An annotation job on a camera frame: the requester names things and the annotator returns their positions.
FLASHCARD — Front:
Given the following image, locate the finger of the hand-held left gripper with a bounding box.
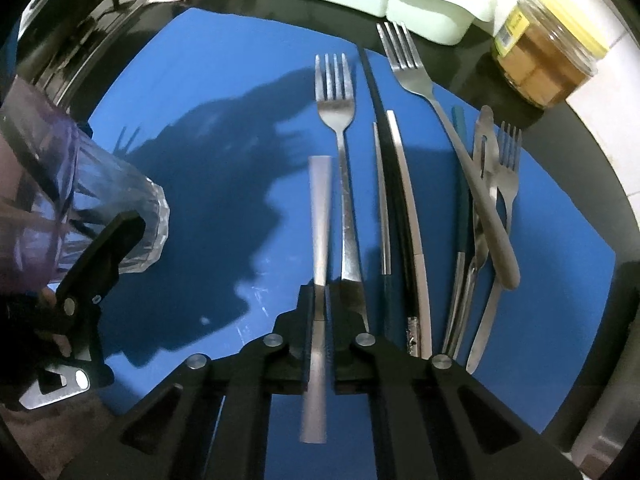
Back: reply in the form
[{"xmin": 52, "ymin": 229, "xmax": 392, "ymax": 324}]
[{"xmin": 54, "ymin": 211, "xmax": 147, "ymax": 311}]

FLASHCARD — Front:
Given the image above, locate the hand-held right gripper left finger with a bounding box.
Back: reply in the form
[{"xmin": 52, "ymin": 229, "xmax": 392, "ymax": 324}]
[{"xmin": 65, "ymin": 282, "xmax": 313, "ymax": 480}]

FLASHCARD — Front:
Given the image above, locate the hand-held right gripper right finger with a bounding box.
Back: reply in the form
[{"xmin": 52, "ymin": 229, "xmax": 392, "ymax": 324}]
[{"xmin": 327, "ymin": 282, "xmax": 583, "ymax": 480}]

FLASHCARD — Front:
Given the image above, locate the purple rimmed glass cup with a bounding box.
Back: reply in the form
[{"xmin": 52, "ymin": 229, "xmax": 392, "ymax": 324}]
[{"xmin": 0, "ymin": 77, "xmax": 171, "ymax": 293}]

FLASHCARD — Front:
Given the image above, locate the silver teal chopstick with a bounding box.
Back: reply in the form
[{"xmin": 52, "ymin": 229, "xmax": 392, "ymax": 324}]
[
  {"xmin": 442, "ymin": 105, "xmax": 475, "ymax": 356},
  {"xmin": 372, "ymin": 122, "xmax": 392, "ymax": 277}
]

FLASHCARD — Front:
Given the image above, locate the whitish silver chopstick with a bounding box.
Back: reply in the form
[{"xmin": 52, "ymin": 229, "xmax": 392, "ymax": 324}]
[{"xmin": 386, "ymin": 110, "xmax": 433, "ymax": 360}]

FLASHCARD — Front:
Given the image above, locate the black printed chopstick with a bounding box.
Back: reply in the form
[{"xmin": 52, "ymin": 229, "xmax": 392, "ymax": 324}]
[{"xmin": 359, "ymin": 46, "xmax": 420, "ymax": 358}]

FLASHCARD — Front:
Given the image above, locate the slim handle steel fork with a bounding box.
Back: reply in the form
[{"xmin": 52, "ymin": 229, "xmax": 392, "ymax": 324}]
[{"xmin": 314, "ymin": 53, "xmax": 372, "ymax": 333}]

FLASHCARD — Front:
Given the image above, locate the round handle steel fork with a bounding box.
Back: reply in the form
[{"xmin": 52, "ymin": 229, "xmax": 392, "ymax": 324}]
[{"xmin": 466, "ymin": 121, "xmax": 524, "ymax": 375}]

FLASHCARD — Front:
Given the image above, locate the steel spoon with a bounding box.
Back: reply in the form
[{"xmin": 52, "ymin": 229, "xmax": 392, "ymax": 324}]
[{"xmin": 450, "ymin": 104, "xmax": 502, "ymax": 358}]

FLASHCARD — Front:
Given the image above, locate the thick handle steel fork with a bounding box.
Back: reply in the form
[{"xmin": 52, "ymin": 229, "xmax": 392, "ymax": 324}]
[{"xmin": 376, "ymin": 21, "xmax": 522, "ymax": 290}]

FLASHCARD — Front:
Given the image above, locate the blue mat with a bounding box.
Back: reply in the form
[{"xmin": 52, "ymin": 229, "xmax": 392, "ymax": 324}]
[{"xmin": 87, "ymin": 7, "xmax": 618, "ymax": 480}]

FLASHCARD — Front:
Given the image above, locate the gas stove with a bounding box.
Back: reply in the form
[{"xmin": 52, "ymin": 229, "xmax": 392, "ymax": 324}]
[{"xmin": 17, "ymin": 0, "xmax": 151, "ymax": 111}]

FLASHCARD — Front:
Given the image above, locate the yellow lid glass jar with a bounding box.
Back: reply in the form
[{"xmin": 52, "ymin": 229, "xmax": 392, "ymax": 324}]
[{"xmin": 491, "ymin": 0, "xmax": 611, "ymax": 110}]

